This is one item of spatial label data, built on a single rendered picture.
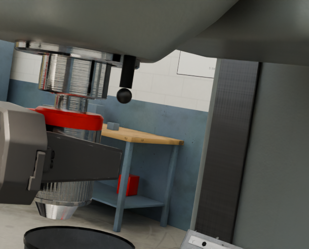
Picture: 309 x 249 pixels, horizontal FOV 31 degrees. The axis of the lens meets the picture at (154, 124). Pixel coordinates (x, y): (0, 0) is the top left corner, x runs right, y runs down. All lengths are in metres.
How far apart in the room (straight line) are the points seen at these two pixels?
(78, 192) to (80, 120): 0.05
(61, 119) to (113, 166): 0.05
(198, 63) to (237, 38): 5.25
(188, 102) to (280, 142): 5.01
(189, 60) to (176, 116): 0.58
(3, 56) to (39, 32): 7.49
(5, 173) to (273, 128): 0.45
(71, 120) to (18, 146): 0.06
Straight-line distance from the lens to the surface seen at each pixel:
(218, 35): 0.45
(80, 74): 0.37
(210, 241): 0.77
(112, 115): 6.43
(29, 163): 0.33
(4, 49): 7.82
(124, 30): 0.33
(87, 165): 0.37
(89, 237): 2.69
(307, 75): 0.70
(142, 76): 6.17
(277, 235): 0.72
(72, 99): 0.38
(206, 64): 5.63
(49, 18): 0.32
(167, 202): 5.67
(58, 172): 0.36
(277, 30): 0.42
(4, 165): 0.32
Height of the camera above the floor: 1.29
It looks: 3 degrees down
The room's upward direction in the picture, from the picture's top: 9 degrees clockwise
